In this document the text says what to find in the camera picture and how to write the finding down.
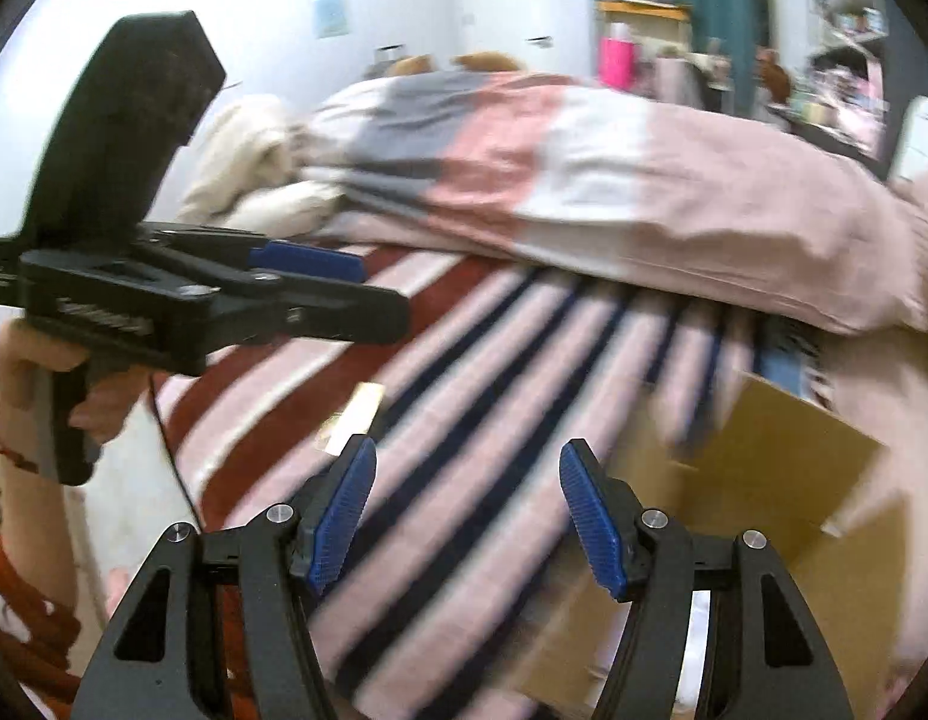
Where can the pink grey patchwork duvet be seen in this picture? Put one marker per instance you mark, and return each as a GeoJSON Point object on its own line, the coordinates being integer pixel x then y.
{"type": "Point", "coordinates": [561, 171]}

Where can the white bed headboard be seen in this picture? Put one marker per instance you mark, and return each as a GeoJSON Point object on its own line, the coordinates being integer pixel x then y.
{"type": "Point", "coordinates": [910, 160]}

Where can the brown cardboard box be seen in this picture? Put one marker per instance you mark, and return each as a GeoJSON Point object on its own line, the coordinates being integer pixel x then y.
{"type": "Point", "coordinates": [777, 464]}

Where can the pink water bottle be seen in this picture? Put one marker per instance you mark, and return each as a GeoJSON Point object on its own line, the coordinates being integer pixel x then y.
{"type": "Point", "coordinates": [617, 57]}

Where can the person's left forearm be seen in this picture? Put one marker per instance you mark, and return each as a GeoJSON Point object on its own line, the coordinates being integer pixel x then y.
{"type": "Point", "coordinates": [36, 536]}

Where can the cluttered storage shelf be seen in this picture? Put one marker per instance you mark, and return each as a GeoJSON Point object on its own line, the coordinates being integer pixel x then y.
{"type": "Point", "coordinates": [846, 69]}

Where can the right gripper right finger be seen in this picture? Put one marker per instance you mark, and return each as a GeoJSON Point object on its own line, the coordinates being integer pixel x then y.
{"type": "Point", "coordinates": [765, 656]}

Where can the person's left hand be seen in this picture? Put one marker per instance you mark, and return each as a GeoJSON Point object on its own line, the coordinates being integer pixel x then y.
{"type": "Point", "coordinates": [59, 404]}

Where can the brown teddy bear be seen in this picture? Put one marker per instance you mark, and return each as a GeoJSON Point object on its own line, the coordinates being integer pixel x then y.
{"type": "Point", "coordinates": [772, 76]}

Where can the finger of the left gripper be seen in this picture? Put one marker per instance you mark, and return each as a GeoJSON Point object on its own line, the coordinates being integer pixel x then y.
{"type": "Point", "coordinates": [307, 261]}
{"type": "Point", "coordinates": [272, 307]}

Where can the striped plush blanket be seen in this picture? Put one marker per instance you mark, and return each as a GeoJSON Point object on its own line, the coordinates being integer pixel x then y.
{"type": "Point", "coordinates": [503, 363]}

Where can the cream blanket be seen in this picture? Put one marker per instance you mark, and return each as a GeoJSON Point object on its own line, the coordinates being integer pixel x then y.
{"type": "Point", "coordinates": [249, 179]}

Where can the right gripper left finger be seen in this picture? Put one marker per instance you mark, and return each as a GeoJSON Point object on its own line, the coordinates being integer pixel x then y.
{"type": "Point", "coordinates": [162, 653]}

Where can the gold rectangular lighter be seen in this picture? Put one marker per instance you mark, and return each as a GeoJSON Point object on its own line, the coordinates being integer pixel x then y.
{"type": "Point", "coordinates": [355, 417]}

